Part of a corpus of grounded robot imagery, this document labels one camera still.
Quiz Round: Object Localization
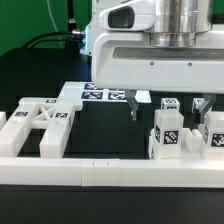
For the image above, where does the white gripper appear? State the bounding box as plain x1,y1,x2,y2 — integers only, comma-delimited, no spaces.
91,0,224,121

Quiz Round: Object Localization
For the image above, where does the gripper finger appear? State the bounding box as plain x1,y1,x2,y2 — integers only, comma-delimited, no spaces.
198,93,216,124

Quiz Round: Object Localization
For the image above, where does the white chair seat part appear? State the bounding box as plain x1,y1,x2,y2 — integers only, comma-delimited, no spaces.
148,128,202,160

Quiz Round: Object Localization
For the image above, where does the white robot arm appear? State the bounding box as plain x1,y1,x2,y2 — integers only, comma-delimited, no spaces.
81,0,224,119

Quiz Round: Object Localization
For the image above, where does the white tagged cube right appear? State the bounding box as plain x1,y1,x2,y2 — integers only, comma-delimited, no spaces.
192,98,204,114

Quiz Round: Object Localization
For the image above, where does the white tagged cube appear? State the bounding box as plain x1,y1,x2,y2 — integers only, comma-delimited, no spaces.
192,98,204,114
161,98,180,110

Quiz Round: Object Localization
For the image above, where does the white tagged cube left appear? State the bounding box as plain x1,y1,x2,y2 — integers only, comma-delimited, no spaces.
161,98,180,110

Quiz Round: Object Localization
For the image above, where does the black vertical pole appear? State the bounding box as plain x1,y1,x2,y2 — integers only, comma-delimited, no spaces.
64,0,76,51

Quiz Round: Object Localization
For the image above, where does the white front fence bar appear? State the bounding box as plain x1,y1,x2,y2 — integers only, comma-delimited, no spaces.
0,158,224,188

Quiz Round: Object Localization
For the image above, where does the white fence bar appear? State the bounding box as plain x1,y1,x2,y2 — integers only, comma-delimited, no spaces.
0,112,6,130
0,158,224,188

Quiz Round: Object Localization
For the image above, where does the white left fence bar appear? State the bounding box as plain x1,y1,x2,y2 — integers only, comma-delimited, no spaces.
0,112,6,130

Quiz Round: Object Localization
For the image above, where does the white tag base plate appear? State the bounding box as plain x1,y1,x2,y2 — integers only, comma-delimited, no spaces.
58,81,152,104

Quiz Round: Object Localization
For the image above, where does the white chair back frame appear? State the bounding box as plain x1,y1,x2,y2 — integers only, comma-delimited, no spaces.
0,97,83,158

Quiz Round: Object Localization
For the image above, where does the black cable with connector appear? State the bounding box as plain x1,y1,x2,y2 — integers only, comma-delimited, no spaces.
21,29,87,49

